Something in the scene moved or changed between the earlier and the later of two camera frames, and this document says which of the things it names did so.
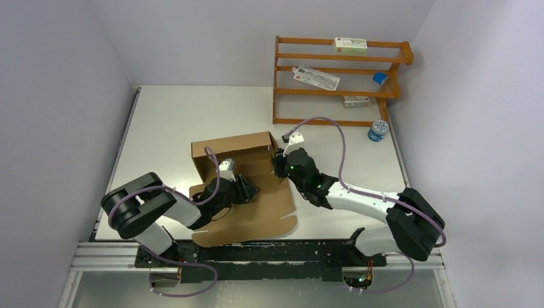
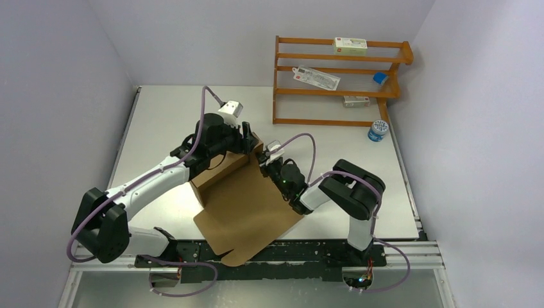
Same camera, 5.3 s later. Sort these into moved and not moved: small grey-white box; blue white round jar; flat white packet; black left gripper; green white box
Moved: black left gripper
Not moved: blue white round jar; small grey-white box; flat white packet; green white box
